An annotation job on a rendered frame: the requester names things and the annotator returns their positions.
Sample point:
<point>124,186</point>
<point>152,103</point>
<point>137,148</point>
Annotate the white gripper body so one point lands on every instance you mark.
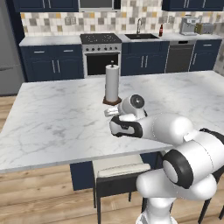
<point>111,112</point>

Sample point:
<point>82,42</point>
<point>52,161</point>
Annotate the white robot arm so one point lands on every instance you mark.
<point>180,163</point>

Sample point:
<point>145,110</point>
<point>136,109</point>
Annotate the navy sink base cupboards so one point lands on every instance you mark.
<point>144,58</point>

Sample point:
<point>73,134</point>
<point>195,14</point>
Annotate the black sink basin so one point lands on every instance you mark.
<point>141,36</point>

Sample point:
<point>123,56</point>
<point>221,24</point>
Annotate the steel sink tap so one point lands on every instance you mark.
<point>138,26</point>

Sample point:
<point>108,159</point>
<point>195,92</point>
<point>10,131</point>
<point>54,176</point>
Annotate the large red bottle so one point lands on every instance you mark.
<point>161,30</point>

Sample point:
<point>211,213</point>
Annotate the white paper towel roll holder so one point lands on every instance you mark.
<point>112,81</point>

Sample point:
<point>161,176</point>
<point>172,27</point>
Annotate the steel oven with black hob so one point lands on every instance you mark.
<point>100,55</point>

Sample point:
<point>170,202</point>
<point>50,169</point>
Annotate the black chair with beige cushion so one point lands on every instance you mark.
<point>116,175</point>

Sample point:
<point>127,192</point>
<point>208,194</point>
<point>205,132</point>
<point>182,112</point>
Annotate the dark grey dishwasher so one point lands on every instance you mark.
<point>179,57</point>

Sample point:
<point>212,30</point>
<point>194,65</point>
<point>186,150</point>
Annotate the steel range hood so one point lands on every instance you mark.
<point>97,4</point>

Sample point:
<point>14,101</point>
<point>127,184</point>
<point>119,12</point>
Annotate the silver coffee machine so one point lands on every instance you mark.
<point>188,26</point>

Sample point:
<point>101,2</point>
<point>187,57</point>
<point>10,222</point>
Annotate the grey fridge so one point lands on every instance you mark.
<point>10,49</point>

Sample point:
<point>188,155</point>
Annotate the silver toaster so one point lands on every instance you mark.
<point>205,28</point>

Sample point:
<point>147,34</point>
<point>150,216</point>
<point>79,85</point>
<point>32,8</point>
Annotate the grey wall socket plate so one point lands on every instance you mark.
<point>70,21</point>

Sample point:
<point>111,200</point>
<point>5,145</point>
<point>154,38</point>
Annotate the navy wall cupboards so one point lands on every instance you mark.
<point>192,4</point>
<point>43,5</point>

